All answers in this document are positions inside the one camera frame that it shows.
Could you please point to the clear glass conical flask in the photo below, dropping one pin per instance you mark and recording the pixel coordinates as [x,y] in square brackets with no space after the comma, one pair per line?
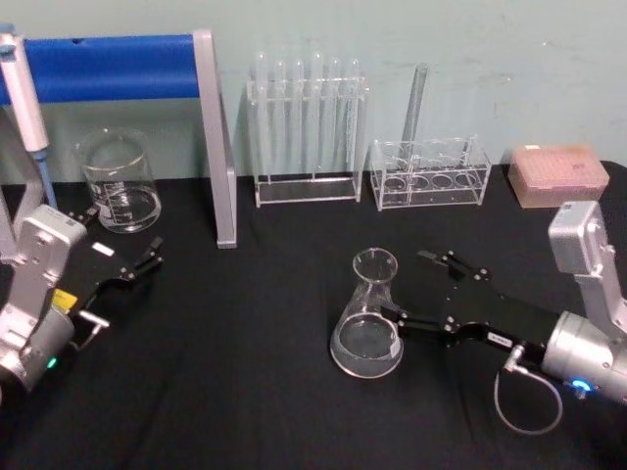
[367,338]

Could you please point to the clear glass beaker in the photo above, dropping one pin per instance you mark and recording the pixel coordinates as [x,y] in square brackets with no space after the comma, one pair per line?
[122,196]

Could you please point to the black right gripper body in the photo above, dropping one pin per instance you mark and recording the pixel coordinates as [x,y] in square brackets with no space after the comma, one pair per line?
[482,313]

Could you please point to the tall clear acrylic tube rack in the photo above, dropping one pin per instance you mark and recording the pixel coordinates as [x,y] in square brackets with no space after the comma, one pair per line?
[308,188]

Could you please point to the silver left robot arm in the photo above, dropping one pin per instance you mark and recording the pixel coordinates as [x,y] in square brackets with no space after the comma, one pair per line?
[34,303]

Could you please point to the clear test tube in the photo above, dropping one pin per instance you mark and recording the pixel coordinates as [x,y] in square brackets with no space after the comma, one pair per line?
[316,122]
[280,122]
[352,122]
[262,122]
[298,122]
[334,122]
[415,108]

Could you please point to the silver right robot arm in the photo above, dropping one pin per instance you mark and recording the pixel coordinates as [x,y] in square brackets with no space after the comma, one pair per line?
[583,347]

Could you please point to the pink pipette tip box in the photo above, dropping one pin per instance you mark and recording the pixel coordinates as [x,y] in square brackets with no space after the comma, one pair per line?
[558,176]

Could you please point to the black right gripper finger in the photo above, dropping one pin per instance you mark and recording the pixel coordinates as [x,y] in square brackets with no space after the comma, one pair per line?
[416,325]
[463,269]

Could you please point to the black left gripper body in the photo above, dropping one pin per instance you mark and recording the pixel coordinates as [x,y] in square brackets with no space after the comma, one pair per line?
[100,269]

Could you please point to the black table cloth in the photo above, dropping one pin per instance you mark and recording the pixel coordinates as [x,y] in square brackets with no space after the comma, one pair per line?
[245,343]

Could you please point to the short clear acrylic tube rack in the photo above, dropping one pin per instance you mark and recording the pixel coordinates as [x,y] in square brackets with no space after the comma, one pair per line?
[431,193]

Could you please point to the blue and grey pipette stand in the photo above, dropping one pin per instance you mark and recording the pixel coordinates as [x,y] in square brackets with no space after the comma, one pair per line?
[112,68]

